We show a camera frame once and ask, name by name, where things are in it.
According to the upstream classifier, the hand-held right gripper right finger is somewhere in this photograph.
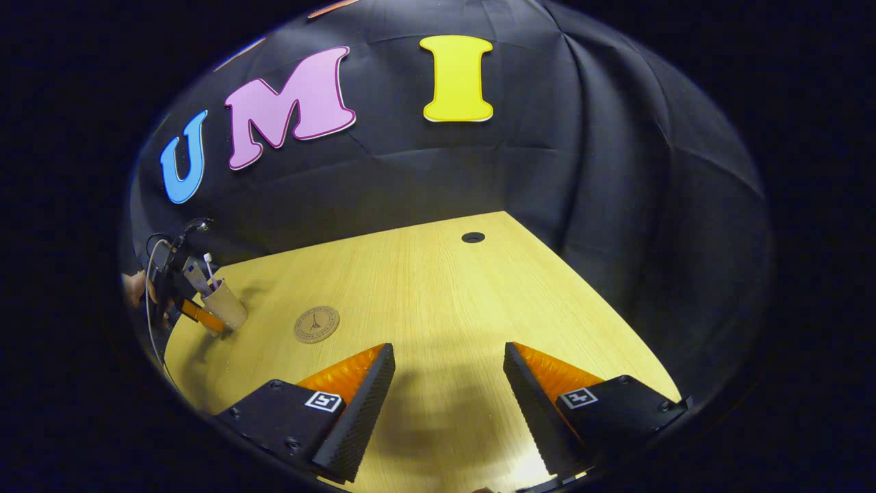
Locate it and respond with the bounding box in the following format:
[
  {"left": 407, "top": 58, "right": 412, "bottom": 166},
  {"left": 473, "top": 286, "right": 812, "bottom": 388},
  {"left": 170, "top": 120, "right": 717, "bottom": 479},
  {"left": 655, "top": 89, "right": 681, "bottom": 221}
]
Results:
[{"left": 503, "top": 341, "right": 688, "bottom": 480}]

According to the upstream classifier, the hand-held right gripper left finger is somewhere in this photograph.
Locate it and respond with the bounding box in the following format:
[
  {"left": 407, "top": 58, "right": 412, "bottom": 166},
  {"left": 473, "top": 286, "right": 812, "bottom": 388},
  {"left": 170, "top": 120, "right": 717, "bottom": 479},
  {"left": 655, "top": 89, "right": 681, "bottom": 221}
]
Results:
[{"left": 216, "top": 342, "right": 396, "bottom": 483}]

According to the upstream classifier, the white toothpaste tube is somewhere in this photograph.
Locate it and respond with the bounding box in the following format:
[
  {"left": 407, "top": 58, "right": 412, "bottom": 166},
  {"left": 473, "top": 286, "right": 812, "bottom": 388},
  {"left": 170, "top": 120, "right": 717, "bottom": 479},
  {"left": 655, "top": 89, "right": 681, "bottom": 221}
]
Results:
[{"left": 183, "top": 260, "right": 213, "bottom": 295}]

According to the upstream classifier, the beige cup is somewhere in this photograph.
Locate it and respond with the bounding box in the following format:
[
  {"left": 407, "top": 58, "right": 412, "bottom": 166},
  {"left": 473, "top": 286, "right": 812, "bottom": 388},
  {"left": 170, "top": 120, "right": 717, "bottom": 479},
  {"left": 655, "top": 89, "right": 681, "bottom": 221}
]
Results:
[{"left": 201, "top": 279, "right": 248, "bottom": 333}]

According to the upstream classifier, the round cork coaster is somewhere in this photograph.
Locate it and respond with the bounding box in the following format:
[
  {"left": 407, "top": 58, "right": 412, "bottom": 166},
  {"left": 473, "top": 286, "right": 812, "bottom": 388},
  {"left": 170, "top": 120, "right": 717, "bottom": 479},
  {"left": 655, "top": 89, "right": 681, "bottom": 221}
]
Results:
[{"left": 294, "top": 305, "right": 341, "bottom": 344}]

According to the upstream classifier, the wooden desktop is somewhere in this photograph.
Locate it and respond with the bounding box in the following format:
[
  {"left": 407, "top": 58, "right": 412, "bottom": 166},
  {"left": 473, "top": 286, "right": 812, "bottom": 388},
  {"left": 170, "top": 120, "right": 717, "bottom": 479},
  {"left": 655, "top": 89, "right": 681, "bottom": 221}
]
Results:
[{"left": 164, "top": 211, "right": 683, "bottom": 490}]

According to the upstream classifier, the black backdrop cloth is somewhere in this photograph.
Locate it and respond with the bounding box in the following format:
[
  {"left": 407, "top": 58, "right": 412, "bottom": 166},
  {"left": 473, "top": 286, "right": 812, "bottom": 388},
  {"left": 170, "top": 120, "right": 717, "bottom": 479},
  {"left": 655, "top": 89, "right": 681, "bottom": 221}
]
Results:
[{"left": 127, "top": 0, "right": 774, "bottom": 412}]

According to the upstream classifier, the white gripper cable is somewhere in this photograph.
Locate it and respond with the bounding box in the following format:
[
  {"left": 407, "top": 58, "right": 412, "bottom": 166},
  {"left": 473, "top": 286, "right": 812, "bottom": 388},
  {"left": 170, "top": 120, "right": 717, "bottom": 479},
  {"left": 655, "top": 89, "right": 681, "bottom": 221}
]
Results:
[{"left": 144, "top": 238, "right": 180, "bottom": 388}]

